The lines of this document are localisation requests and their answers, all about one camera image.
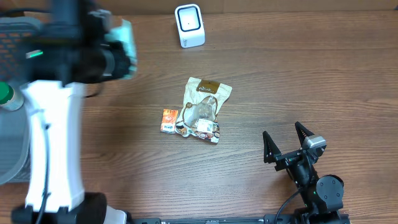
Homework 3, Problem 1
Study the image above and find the grey plastic shopping basket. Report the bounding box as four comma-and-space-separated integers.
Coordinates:
1, 17, 40, 185

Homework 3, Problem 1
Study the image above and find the beige brown snack pouch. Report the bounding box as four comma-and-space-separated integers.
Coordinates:
175, 77, 233, 144

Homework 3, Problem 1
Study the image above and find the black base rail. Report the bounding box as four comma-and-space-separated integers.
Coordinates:
127, 215, 306, 224

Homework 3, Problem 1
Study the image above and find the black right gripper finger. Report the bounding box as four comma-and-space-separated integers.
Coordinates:
262, 131, 281, 164
295, 121, 314, 145

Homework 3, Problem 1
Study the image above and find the teal long snack packet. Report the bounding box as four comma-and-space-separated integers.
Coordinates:
105, 19, 137, 80

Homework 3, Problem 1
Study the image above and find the white barcode scanner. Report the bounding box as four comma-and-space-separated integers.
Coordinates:
175, 4, 205, 49

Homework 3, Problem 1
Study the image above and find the orange small packet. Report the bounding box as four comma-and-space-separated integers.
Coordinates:
160, 109, 178, 134

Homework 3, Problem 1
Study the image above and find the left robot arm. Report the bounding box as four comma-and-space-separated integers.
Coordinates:
11, 1, 134, 224

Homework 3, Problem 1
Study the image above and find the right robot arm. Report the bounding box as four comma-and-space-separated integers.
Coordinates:
262, 121, 350, 224

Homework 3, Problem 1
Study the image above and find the green-lidded jar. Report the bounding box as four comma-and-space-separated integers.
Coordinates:
0, 82, 24, 111

